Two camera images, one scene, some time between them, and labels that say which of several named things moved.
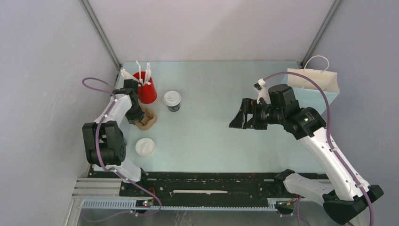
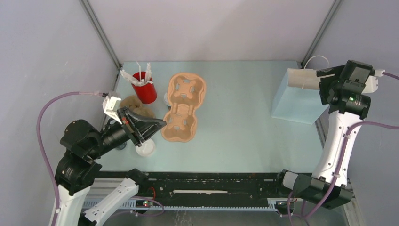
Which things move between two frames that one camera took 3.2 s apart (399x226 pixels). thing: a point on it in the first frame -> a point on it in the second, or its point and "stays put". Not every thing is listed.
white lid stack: (145, 146) stays put
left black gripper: (139, 116) -> (139, 125)
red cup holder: (148, 94) stays put
